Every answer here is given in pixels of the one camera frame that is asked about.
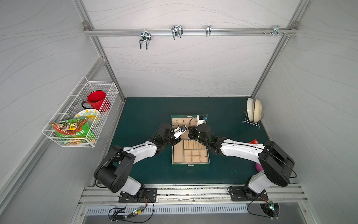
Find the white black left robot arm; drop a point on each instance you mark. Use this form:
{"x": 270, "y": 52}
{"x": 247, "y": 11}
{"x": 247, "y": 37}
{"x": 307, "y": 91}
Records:
{"x": 114, "y": 170}

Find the white wire basket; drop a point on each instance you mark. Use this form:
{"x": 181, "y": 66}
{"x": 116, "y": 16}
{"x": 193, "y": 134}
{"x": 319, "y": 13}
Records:
{"x": 72, "y": 106}

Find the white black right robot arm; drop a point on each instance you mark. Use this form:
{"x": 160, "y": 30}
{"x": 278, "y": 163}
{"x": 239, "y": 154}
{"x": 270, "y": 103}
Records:
{"x": 276, "y": 163}

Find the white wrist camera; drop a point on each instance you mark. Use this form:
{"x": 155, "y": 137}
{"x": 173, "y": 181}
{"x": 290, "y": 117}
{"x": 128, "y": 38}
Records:
{"x": 177, "y": 132}
{"x": 201, "y": 119}

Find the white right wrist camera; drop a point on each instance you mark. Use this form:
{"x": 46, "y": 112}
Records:
{"x": 201, "y": 119}

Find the magenta round object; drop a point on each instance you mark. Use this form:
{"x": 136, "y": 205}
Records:
{"x": 258, "y": 167}

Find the green jewelry box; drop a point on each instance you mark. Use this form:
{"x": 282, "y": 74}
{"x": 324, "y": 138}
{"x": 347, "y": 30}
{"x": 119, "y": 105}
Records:
{"x": 188, "y": 152}

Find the metal loop hook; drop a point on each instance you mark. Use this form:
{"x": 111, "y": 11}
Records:
{"x": 177, "y": 31}

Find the patterned plate in basket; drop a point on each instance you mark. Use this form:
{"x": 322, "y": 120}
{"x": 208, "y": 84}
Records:
{"x": 92, "y": 116}

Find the metal double hook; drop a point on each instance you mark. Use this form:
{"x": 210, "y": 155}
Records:
{"x": 146, "y": 37}

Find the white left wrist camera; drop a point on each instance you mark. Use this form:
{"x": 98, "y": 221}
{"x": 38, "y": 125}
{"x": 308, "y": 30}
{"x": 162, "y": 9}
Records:
{"x": 177, "y": 132}

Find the red snack packet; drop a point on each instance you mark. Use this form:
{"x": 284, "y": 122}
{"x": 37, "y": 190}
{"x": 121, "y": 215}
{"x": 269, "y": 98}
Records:
{"x": 254, "y": 142}

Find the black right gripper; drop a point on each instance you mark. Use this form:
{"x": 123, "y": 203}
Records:
{"x": 192, "y": 134}

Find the cream plate in rack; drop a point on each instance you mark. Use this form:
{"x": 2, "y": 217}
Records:
{"x": 258, "y": 111}

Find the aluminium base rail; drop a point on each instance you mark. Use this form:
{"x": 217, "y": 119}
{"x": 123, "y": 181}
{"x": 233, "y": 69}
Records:
{"x": 168, "y": 194}

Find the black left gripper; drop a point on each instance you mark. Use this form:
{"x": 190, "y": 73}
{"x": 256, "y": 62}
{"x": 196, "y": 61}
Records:
{"x": 173, "y": 139}

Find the metal bracket hook right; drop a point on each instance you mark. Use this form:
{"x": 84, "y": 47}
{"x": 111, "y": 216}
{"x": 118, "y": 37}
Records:
{"x": 276, "y": 32}

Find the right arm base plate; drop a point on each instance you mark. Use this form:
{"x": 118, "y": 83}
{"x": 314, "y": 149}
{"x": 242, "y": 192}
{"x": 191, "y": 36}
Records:
{"x": 241, "y": 194}

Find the aluminium crossbar rail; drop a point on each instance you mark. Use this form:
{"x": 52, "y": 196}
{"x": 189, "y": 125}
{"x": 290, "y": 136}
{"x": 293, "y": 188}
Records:
{"x": 187, "y": 32}

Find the green snack bag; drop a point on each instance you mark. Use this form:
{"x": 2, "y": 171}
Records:
{"x": 74, "y": 128}

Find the small metal hook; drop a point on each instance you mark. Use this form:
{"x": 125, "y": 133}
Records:
{"x": 208, "y": 31}

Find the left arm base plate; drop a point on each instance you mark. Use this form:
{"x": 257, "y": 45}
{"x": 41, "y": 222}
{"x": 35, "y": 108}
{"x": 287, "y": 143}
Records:
{"x": 144, "y": 194}

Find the red mug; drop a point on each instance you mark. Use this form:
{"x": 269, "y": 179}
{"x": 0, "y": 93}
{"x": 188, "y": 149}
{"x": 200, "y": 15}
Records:
{"x": 97, "y": 100}

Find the white plate in rack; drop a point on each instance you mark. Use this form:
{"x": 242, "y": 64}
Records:
{"x": 250, "y": 109}

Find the metal plate rack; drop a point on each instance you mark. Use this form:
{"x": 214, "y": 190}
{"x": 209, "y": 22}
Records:
{"x": 246, "y": 120}

